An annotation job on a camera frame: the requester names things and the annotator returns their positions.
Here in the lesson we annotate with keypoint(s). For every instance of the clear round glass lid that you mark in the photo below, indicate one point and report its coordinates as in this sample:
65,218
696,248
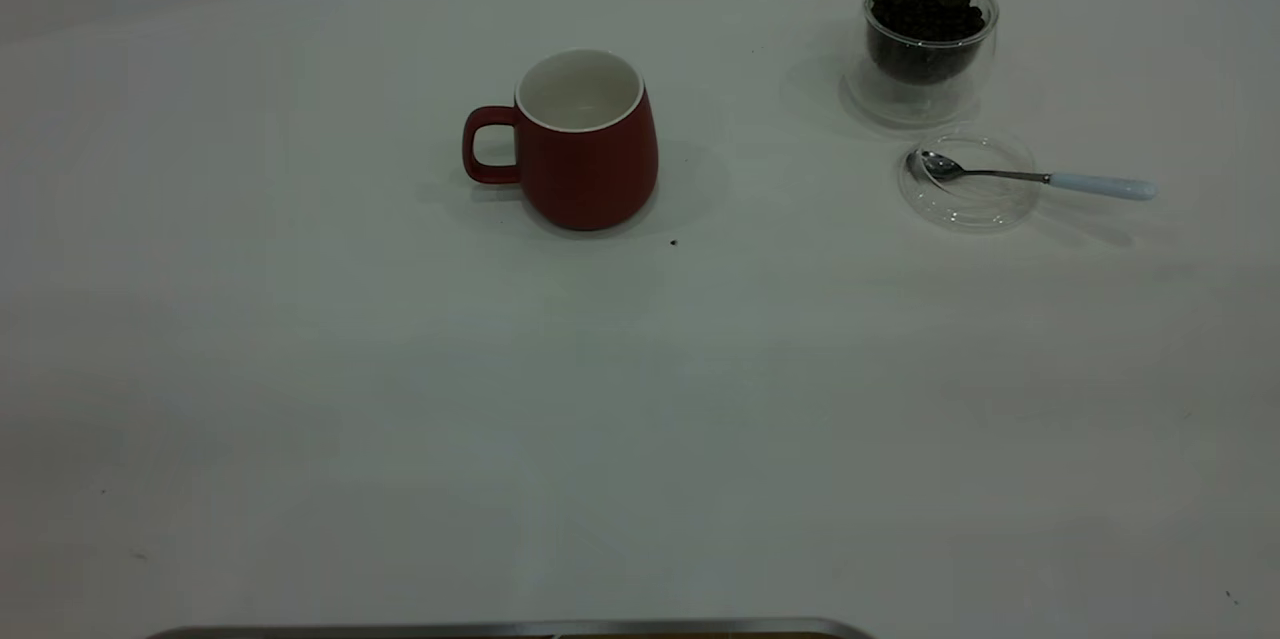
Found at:
985,209

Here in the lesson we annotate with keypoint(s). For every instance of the grey metal frame edge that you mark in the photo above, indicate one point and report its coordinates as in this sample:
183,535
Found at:
500,629

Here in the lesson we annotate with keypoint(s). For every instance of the red ceramic mug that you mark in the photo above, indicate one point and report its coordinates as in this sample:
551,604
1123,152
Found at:
590,169

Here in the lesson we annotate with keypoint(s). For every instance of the dark coffee beans pile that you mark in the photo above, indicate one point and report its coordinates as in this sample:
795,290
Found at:
925,24

